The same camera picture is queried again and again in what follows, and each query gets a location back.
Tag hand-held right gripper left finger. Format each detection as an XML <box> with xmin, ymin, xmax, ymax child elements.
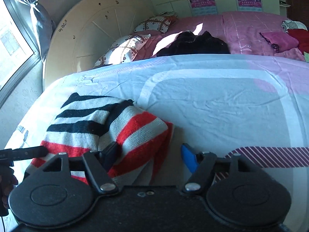
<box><xmin>24</xmin><ymin>142</ymin><xmax>120</xmax><ymax>194</ymax></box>

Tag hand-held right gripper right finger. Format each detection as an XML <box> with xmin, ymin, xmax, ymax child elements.
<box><xmin>181</xmin><ymin>143</ymin><xmax>265</xmax><ymax>194</ymax></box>

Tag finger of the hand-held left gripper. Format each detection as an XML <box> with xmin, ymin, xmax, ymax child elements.
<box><xmin>5</xmin><ymin>146</ymin><xmax>49</xmax><ymax>161</ymax></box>

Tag striped knit sweater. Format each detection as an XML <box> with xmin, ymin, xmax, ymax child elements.
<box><xmin>25</xmin><ymin>92</ymin><xmax>174</xmax><ymax>186</ymax></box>

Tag person's left hand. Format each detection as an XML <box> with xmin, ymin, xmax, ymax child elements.
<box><xmin>0</xmin><ymin>167</ymin><xmax>19</xmax><ymax>206</ymax></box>

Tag white printed bed sheet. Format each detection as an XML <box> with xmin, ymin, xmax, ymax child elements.
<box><xmin>0</xmin><ymin>53</ymin><xmax>309</xmax><ymax>189</ymax></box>

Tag heart patterned pillow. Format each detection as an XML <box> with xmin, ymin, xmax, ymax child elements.
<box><xmin>133</xmin><ymin>16</ymin><xmax>178</xmax><ymax>33</ymax></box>
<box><xmin>94</xmin><ymin>34</ymin><xmax>151</xmax><ymax>67</ymax></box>

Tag window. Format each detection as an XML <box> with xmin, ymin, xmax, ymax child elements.
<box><xmin>0</xmin><ymin>0</ymin><xmax>41</xmax><ymax>107</ymax></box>

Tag black clothing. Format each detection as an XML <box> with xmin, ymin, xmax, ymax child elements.
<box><xmin>156</xmin><ymin>31</ymin><xmax>230</xmax><ymax>57</ymax></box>

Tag cream round headboard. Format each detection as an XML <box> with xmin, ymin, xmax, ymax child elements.
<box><xmin>43</xmin><ymin>0</ymin><xmax>155</xmax><ymax>90</ymax></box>

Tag grey curtain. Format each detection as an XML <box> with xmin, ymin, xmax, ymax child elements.
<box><xmin>4</xmin><ymin>0</ymin><xmax>55</xmax><ymax>62</ymax></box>

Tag pink bed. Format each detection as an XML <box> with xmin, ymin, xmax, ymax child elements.
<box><xmin>133</xmin><ymin>11</ymin><xmax>309</xmax><ymax>62</ymax></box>

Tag pink cloth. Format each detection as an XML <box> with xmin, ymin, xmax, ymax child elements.
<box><xmin>260</xmin><ymin>31</ymin><xmax>300</xmax><ymax>53</ymax></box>

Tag red cloth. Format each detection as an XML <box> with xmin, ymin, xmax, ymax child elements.
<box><xmin>287</xmin><ymin>29</ymin><xmax>309</xmax><ymax>54</ymax></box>

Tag white striped cloth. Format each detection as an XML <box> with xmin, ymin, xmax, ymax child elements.
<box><xmin>282</xmin><ymin>20</ymin><xmax>308</xmax><ymax>32</ymax></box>

